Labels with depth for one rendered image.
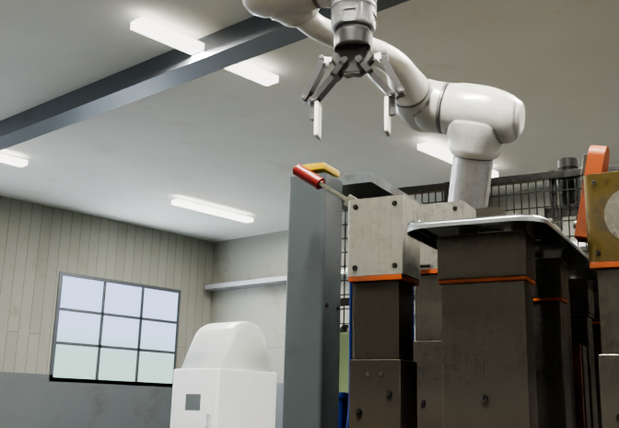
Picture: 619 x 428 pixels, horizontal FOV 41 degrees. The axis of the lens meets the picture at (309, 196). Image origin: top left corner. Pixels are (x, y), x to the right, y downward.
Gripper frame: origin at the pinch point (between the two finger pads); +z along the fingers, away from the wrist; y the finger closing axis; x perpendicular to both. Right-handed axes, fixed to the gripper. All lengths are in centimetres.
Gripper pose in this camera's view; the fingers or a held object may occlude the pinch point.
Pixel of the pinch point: (352, 130)
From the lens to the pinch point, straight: 160.2
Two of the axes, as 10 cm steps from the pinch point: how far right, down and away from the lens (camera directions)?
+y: 9.7, -0.4, -2.6
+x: 2.6, 2.4, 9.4
